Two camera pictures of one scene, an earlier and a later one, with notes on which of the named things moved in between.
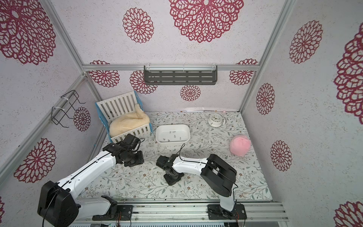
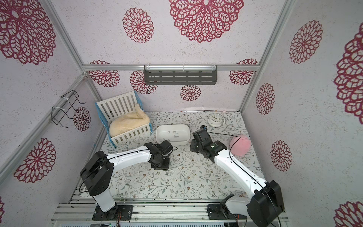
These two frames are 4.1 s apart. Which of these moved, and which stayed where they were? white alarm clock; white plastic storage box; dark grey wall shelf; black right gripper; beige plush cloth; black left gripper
Moved: black left gripper; black right gripper
Stayed: dark grey wall shelf; white alarm clock; beige plush cloth; white plastic storage box
